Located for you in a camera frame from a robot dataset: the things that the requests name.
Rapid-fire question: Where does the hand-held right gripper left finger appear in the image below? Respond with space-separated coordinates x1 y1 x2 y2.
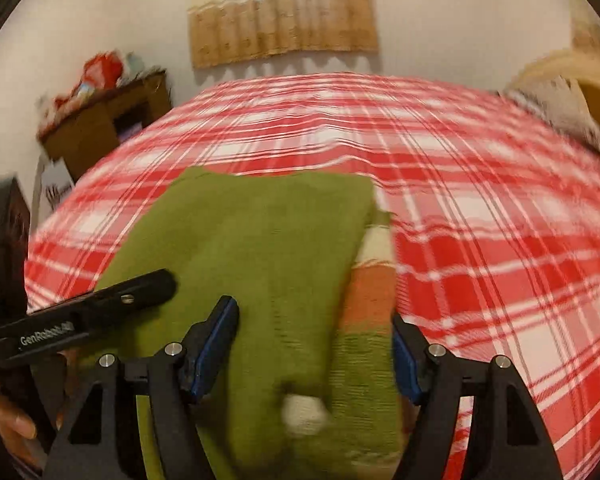
42 295 241 480

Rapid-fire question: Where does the beige patterned curtain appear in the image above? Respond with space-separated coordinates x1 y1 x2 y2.
187 0 380 70

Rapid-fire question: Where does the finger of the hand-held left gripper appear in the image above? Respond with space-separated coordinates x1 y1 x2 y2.
0 268 177 377

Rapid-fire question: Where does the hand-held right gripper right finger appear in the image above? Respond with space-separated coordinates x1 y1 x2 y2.
390 314 563 480

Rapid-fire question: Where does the grey patterned pillow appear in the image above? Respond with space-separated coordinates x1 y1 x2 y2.
502 76 600 161

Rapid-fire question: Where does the light wooden headboard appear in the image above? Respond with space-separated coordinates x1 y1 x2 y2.
510 50 600 161

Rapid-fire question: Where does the brown wooden desk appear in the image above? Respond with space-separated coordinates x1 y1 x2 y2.
37 71 173 181

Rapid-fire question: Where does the red gift bag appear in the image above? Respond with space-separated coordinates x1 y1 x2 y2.
81 52 126 89

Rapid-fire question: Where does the green striped knit sweater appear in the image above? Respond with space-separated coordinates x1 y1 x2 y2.
97 166 416 480

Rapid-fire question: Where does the white printed cardboard box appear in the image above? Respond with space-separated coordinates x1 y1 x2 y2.
32 157 77 226

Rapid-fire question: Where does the person's left hand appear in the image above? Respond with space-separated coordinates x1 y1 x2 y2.
0 350 81 468

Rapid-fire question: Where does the red plaid blanket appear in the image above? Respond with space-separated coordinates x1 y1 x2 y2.
24 72 600 480

